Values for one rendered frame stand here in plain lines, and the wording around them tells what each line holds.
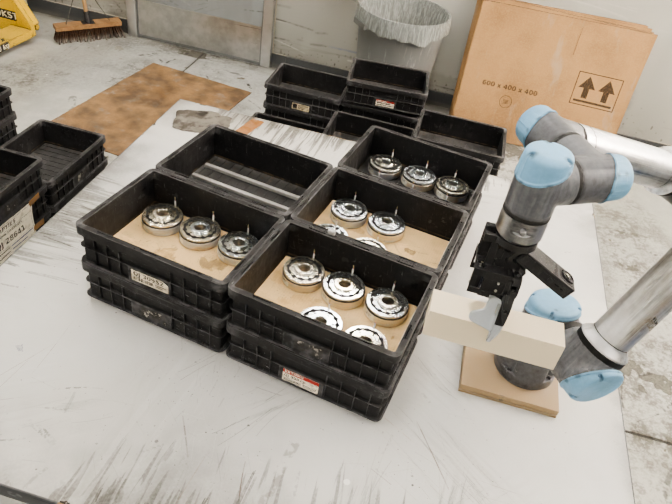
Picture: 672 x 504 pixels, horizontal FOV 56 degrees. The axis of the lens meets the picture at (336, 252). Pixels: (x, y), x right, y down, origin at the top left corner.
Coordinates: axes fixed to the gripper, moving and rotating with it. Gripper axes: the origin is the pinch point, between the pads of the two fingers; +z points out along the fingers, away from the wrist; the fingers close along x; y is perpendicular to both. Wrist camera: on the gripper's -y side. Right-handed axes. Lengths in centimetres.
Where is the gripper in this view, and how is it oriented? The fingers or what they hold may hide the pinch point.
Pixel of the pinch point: (494, 323)
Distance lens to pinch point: 118.2
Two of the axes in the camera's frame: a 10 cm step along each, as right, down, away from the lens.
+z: -1.3, 7.7, 6.3
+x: -2.4, 5.9, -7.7
